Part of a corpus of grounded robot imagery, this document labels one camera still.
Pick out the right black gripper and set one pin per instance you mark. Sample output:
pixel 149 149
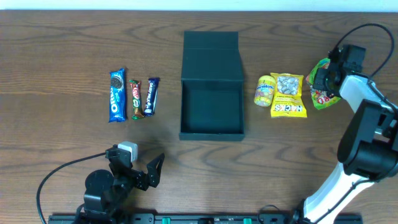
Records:
pixel 321 78

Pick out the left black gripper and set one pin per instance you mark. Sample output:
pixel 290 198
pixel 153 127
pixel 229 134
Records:
pixel 137 178

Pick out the green Haribo gummy bag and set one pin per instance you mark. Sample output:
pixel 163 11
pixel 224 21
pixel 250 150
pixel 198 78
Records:
pixel 321 99

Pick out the yellow Hacks candy bag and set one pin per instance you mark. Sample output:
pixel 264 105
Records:
pixel 287 100

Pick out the blue Oreo cookie pack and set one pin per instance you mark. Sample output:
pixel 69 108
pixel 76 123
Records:
pixel 117 96

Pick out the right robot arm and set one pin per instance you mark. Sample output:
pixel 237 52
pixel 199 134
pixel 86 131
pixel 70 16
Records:
pixel 367 152

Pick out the green red KitKat Milo bar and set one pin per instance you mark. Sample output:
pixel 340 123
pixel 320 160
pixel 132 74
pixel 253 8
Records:
pixel 136 99

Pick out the blue Dairy Milk bar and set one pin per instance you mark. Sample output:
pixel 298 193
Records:
pixel 149 109

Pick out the yellow Mentos bottle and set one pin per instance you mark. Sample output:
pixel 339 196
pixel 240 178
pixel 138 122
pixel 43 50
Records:
pixel 265 90

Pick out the dark green open box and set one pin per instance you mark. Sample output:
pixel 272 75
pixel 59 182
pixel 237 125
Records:
pixel 212 107

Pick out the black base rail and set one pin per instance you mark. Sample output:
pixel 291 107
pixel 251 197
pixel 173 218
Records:
pixel 148 218

